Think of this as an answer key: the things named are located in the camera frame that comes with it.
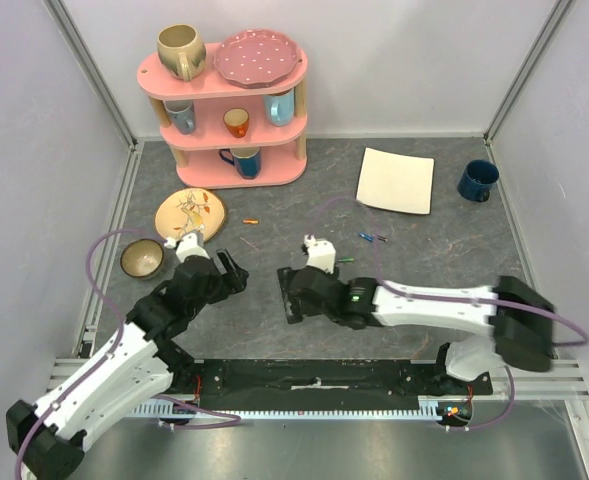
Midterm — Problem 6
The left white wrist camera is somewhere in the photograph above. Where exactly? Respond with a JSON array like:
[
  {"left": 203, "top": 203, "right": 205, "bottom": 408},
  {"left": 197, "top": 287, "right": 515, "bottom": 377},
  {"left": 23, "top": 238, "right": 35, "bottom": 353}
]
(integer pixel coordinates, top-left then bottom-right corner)
[{"left": 164, "top": 230, "right": 210, "bottom": 263}]

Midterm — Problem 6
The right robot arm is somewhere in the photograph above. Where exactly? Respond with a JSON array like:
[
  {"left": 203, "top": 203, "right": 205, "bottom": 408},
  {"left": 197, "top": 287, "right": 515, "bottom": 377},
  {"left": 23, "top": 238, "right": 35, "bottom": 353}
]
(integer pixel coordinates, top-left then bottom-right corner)
[{"left": 277, "top": 266, "right": 555, "bottom": 394}]

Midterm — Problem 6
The beige bird-painted plate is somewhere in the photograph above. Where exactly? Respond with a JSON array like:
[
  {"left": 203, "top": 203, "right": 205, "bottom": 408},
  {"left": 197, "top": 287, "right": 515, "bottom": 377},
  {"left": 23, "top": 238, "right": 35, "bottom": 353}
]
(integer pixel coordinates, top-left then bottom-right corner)
[{"left": 154, "top": 187, "right": 227, "bottom": 242}]

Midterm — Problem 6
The brown ceramic bowl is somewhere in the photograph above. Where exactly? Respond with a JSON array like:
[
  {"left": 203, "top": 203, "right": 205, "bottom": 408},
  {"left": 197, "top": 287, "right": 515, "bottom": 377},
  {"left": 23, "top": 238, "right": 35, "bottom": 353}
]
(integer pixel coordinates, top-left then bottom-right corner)
[{"left": 119, "top": 238, "right": 165, "bottom": 280}]

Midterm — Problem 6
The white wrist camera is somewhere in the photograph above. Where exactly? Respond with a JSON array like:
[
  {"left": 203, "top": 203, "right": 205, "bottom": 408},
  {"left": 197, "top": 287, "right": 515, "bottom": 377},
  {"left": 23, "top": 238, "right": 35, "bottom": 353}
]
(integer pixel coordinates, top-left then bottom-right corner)
[
  {"left": 303, "top": 234, "right": 336, "bottom": 274},
  {"left": 164, "top": 230, "right": 210, "bottom": 263}
]

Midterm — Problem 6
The pink three-tier shelf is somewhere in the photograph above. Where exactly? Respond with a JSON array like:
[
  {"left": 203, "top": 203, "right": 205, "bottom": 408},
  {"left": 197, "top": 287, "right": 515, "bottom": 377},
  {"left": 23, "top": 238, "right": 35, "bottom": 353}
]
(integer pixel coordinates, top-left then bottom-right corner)
[{"left": 137, "top": 36, "right": 308, "bottom": 189}]

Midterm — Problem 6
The beige ceramic mug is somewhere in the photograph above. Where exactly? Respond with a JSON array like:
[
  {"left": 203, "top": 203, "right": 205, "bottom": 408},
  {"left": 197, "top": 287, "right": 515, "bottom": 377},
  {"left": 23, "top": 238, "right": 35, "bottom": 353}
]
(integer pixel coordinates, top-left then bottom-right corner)
[{"left": 157, "top": 24, "right": 207, "bottom": 82}]

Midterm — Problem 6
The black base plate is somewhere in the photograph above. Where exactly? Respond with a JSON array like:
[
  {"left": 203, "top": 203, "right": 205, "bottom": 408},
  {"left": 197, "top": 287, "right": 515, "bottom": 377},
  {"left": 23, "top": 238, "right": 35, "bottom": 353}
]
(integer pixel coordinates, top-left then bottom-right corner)
[{"left": 167, "top": 359, "right": 493, "bottom": 410}]

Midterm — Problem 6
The white square plate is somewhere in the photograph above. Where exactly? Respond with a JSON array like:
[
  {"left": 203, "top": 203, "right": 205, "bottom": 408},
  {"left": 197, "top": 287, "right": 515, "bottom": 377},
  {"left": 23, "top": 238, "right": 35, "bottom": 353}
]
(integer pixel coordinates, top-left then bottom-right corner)
[{"left": 356, "top": 147, "right": 435, "bottom": 215}]

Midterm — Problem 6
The white slotted cable duct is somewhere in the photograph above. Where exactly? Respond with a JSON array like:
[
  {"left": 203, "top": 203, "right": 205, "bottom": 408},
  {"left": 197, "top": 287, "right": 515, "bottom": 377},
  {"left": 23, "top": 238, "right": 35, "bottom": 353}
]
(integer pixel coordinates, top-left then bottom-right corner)
[{"left": 126, "top": 399, "right": 469, "bottom": 421}]

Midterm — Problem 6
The pink polka dot plate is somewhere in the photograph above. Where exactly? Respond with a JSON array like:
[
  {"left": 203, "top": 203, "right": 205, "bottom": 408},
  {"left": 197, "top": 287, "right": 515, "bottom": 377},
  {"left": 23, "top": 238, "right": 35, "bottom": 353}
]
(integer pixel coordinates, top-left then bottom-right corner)
[{"left": 213, "top": 29, "right": 302, "bottom": 89}]

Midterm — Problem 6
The dark blue mug on shelf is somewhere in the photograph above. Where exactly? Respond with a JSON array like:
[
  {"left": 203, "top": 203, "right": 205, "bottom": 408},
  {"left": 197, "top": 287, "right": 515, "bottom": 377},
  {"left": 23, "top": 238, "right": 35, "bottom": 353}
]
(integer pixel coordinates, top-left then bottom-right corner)
[{"left": 218, "top": 147, "right": 262, "bottom": 179}]

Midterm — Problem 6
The navy blue mug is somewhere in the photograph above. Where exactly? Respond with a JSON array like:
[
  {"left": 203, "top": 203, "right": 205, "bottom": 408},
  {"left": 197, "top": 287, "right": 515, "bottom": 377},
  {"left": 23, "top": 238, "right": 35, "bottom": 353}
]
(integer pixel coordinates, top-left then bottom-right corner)
[{"left": 457, "top": 159, "right": 500, "bottom": 203}]

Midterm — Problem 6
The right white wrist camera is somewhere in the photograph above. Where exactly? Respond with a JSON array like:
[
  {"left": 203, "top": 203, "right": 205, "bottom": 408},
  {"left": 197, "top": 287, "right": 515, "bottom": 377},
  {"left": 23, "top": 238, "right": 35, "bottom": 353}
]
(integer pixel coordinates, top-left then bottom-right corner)
[{"left": 303, "top": 234, "right": 336, "bottom": 274}]

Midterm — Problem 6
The light blue mug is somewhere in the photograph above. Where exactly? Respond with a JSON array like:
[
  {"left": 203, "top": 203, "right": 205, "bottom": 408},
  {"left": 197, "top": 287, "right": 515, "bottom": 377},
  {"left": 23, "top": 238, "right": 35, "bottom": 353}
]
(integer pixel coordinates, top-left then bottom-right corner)
[{"left": 263, "top": 89, "right": 295, "bottom": 127}]

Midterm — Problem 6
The grey blue mug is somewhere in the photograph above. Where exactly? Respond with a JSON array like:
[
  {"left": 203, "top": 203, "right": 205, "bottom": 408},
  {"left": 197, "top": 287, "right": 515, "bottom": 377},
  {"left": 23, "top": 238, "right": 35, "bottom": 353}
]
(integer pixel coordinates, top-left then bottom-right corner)
[{"left": 164, "top": 100, "right": 196, "bottom": 135}]

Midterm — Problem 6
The black remote control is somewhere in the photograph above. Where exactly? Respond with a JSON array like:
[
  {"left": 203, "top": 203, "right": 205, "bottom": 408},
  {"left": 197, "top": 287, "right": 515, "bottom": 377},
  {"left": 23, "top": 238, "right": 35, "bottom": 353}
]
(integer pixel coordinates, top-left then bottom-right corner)
[{"left": 277, "top": 267, "right": 303, "bottom": 324}]

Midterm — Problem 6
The orange cup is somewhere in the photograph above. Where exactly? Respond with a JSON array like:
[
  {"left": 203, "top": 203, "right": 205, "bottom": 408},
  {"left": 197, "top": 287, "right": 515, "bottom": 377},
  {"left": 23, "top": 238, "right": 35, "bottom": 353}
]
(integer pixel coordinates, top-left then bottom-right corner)
[{"left": 223, "top": 108, "right": 250, "bottom": 138}]

